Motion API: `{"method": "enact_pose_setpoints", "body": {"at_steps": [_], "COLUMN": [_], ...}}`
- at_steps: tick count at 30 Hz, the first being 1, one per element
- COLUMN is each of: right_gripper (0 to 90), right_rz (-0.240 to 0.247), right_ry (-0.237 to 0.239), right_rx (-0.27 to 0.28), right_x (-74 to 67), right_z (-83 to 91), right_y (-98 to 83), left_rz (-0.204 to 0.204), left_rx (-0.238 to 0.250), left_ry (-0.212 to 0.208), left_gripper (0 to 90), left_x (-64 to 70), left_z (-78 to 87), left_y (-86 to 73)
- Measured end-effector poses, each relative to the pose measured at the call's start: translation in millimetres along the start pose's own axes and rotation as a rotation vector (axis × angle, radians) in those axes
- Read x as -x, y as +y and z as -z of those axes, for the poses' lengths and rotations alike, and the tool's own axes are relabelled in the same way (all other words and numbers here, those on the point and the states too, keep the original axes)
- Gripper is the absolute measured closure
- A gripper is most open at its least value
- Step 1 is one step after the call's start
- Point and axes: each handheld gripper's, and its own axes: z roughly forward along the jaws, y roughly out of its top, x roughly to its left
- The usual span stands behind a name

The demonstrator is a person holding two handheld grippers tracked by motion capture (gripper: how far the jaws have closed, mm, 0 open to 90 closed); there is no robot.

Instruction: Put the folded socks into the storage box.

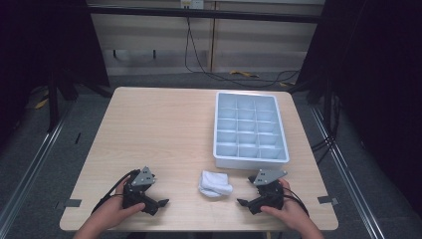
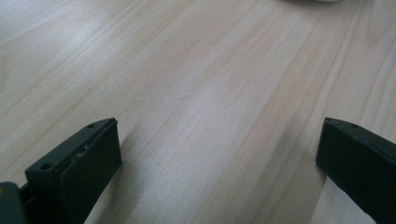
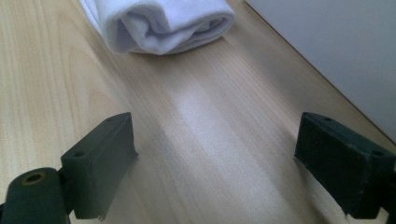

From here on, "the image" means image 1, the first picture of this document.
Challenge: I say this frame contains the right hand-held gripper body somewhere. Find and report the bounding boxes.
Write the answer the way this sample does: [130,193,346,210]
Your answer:
[248,168,289,216]

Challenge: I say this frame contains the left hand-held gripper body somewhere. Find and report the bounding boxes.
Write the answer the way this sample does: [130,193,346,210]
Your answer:
[121,165,161,217]

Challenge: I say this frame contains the person's right hand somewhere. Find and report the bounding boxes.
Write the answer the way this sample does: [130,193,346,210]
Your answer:
[260,178,315,232]

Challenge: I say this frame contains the person's left hand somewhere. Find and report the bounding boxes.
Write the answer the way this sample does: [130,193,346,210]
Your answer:
[89,177,146,231]

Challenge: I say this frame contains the white rolled sock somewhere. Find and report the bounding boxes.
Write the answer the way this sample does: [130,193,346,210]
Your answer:
[197,169,234,199]

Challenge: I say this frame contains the white compartment tray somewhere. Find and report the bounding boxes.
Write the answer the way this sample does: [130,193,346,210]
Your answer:
[212,91,291,171]

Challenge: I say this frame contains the grey tape strip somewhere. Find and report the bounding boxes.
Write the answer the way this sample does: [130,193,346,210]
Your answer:
[64,198,83,209]
[316,195,339,205]

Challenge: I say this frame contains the yellow floor tape scrap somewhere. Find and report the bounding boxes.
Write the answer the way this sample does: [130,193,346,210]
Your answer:
[229,69,261,80]
[34,97,50,111]

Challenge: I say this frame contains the black metal stand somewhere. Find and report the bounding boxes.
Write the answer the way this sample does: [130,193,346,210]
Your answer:
[46,71,81,133]

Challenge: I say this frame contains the black curtain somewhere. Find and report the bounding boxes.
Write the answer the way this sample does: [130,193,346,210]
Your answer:
[295,0,422,217]
[0,0,111,143]

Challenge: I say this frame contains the black horizontal bar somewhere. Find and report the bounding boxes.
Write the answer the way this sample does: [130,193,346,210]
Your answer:
[87,5,323,25]

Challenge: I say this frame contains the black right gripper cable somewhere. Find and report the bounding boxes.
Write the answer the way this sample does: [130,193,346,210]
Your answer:
[282,186,311,218]

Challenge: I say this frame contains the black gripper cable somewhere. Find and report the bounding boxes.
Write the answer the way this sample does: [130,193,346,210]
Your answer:
[91,168,141,215]
[282,186,311,218]

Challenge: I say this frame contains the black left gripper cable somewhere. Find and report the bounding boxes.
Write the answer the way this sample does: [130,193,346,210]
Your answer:
[91,168,141,215]

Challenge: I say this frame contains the black floor cables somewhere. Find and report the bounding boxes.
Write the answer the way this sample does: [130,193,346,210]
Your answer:
[311,96,342,164]

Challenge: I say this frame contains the metal floor rail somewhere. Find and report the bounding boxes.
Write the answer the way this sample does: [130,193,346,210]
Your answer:
[0,109,69,230]
[310,106,387,239]

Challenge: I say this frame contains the black wall cable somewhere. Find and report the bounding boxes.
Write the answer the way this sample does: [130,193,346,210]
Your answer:
[184,16,302,90]

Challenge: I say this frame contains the white wall socket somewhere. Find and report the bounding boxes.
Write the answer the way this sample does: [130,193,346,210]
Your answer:
[180,0,204,10]

